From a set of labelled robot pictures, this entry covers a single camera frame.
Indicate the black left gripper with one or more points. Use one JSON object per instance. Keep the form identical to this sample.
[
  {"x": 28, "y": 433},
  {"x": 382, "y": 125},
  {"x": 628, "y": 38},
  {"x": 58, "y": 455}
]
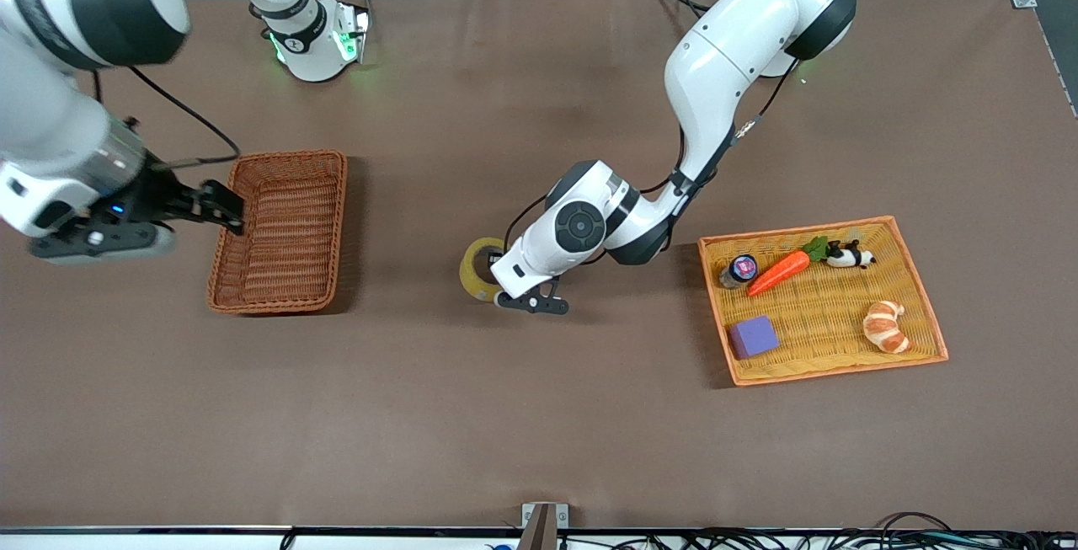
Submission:
[{"x": 492, "y": 258}]

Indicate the flat orange wicker basket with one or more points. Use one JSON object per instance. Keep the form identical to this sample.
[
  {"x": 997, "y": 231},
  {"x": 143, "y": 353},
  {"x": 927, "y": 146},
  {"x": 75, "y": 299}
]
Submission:
[{"x": 825, "y": 314}]

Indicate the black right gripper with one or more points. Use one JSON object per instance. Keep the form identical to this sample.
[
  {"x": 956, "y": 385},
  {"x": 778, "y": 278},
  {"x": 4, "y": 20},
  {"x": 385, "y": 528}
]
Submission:
[{"x": 158, "y": 196}]

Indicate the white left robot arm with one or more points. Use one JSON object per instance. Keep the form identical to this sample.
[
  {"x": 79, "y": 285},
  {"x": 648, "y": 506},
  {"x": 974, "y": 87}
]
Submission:
[{"x": 733, "y": 45}]

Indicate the silver metal bracket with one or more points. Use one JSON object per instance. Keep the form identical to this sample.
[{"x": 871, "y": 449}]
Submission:
[{"x": 532, "y": 515}]

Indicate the yellowish clear tape roll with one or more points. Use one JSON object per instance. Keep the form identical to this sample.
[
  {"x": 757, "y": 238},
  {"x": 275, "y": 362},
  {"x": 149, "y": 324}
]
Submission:
[{"x": 472, "y": 272}]

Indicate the purple block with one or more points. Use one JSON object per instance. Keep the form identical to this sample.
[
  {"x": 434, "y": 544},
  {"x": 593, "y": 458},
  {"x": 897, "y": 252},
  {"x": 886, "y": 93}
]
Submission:
[{"x": 754, "y": 337}]

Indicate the orange toy carrot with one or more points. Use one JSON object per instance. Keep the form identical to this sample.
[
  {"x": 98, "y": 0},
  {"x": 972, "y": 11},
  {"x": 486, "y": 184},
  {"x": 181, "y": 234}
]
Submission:
[{"x": 779, "y": 272}]

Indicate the toy croissant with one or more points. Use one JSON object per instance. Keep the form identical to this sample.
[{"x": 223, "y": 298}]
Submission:
[{"x": 884, "y": 329}]

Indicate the small jar purple lid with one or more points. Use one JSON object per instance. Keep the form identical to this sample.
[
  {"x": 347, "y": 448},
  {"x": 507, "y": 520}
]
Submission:
[{"x": 741, "y": 268}]

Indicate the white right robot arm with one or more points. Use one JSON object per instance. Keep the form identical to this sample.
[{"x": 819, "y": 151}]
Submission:
[{"x": 50, "y": 112}]

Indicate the brown deep wicker basket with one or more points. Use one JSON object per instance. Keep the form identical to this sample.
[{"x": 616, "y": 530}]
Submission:
[{"x": 286, "y": 247}]

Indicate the black white panda toy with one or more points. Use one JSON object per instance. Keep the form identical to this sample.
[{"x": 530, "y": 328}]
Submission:
[{"x": 846, "y": 257}]

